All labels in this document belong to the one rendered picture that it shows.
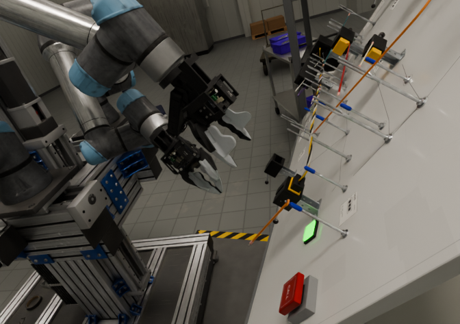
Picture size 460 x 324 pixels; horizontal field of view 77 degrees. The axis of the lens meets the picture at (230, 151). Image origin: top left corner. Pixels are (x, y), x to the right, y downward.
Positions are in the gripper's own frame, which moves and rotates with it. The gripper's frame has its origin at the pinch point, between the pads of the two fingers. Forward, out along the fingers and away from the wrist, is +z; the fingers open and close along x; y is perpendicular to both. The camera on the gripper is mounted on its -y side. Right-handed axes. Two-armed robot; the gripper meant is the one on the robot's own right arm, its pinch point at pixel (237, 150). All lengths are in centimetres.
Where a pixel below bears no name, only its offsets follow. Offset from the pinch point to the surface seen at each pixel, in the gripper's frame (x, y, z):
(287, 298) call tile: -22.0, 6.9, 16.2
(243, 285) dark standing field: 29, -103, 93
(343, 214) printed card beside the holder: -7.7, 14.9, 16.2
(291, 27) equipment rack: 95, -13, 0
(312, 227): -6.2, 6.0, 19.3
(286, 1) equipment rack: 97, -8, -11
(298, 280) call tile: -19.6, 8.9, 15.6
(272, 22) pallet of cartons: 837, -334, 49
